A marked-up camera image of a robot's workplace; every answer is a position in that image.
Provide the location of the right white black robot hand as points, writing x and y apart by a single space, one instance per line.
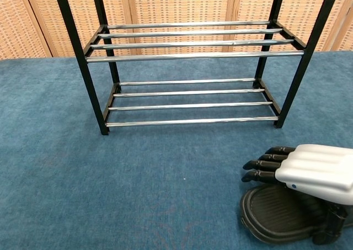
317 170

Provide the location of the black rubber slide sandal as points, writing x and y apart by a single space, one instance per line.
275 211

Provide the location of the black shoe rack chrome bars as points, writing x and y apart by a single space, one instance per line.
193 55

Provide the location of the wicker folding screen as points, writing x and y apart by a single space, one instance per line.
179 7

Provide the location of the blue carpet table cover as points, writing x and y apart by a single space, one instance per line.
55 150

